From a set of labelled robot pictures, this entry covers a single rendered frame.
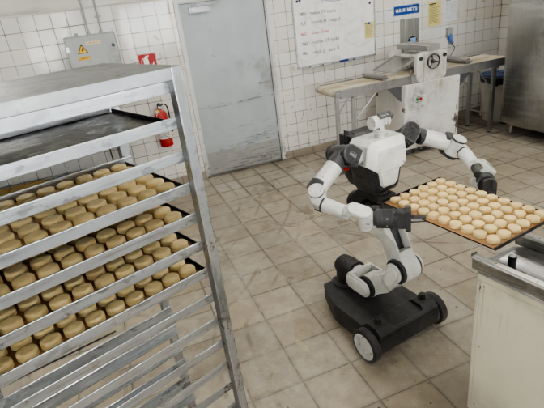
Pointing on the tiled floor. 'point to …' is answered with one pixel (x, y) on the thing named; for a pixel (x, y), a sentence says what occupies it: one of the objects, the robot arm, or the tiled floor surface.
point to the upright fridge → (524, 67)
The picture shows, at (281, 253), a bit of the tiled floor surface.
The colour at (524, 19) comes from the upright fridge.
